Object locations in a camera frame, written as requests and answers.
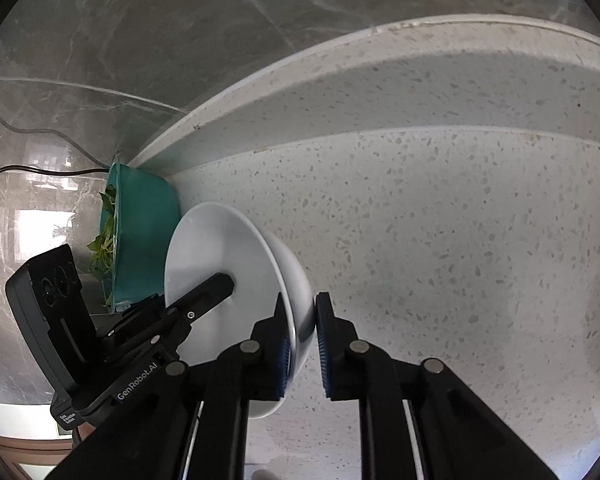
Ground leafy greens in colander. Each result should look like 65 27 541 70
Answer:
86 185 118 281

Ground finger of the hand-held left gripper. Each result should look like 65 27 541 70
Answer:
162 272 237 328

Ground plain white bowl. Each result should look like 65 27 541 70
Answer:
164 201 315 420

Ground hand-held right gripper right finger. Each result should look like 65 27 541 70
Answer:
314 291 561 480

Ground teal colander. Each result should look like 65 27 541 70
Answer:
99 156 182 316

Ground black power cable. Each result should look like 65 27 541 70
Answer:
0 109 112 183

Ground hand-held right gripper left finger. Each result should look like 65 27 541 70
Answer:
45 292 296 480

